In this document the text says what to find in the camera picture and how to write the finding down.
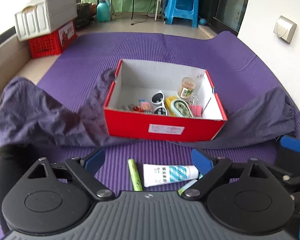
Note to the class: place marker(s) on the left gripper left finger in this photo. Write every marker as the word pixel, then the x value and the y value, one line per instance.
pixel 83 171

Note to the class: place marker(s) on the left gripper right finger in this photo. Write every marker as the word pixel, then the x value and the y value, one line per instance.
pixel 214 171

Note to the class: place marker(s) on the green battery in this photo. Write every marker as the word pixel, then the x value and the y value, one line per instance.
pixel 134 175

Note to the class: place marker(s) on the white blue cream tube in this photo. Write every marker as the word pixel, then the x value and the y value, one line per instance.
pixel 155 175

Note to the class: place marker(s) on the toothpick jar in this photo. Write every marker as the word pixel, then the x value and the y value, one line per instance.
pixel 186 88

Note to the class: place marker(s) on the white correction pen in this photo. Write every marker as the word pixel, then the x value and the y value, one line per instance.
pixel 189 184

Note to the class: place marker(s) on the yellow small box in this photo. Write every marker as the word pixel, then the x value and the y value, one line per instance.
pixel 168 102

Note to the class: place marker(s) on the left black sleeve forearm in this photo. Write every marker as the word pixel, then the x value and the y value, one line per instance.
pixel 15 160

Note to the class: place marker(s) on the pink binder clip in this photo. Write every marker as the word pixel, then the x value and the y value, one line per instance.
pixel 196 109

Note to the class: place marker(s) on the purple trousers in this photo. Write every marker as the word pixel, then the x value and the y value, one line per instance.
pixel 29 115

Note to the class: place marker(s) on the pink pig toy figure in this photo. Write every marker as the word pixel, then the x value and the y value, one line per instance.
pixel 143 107

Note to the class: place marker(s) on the white sunglasses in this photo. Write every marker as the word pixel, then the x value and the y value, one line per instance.
pixel 158 100

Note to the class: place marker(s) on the red cardboard shoe box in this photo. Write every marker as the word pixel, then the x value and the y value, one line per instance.
pixel 138 80

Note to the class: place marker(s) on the red plastic crate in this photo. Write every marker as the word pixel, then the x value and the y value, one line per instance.
pixel 54 43

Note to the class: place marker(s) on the blue small ball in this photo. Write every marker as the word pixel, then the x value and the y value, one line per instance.
pixel 202 21

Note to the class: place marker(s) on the black flower pot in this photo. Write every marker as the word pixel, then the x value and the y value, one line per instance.
pixel 85 15

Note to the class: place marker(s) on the white folding storage crate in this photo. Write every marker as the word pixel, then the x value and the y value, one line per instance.
pixel 42 17

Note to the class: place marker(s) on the teal watering sprayer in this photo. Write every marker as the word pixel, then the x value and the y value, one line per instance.
pixel 103 11

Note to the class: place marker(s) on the blue plastic stool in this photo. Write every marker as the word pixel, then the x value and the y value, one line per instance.
pixel 185 9

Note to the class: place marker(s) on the beige wall socket cover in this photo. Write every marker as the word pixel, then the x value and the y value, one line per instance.
pixel 285 29

